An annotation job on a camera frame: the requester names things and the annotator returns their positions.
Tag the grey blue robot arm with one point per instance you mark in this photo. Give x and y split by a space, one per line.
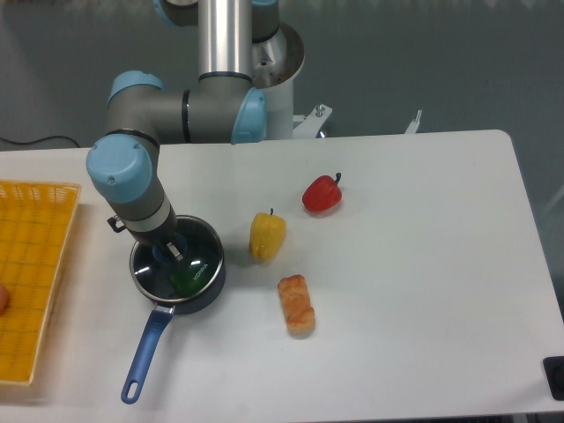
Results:
226 107

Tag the glass pot lid blue knob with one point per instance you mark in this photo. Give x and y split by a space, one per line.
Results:
198 242

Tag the white table bracket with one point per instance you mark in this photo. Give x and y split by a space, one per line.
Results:
413 126

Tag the yellow woven basket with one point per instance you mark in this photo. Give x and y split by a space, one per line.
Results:
36 222

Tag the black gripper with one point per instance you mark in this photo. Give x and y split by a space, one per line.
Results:
150 232

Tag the bread loaf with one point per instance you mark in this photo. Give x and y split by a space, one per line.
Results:
296 305

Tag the green bell pepper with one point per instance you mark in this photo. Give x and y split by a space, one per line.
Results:
188 281

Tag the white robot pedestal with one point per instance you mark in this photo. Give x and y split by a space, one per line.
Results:
277 63

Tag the black device at table edge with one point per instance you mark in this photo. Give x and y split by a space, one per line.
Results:
554 371

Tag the red bell pepper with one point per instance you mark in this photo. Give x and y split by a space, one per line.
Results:
322 194

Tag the yellow bell pepper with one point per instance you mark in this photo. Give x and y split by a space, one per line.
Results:
267 233

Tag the orange round fruit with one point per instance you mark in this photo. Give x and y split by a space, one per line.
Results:
4 298

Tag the dark pot blue handle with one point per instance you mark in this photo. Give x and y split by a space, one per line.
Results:
158 320

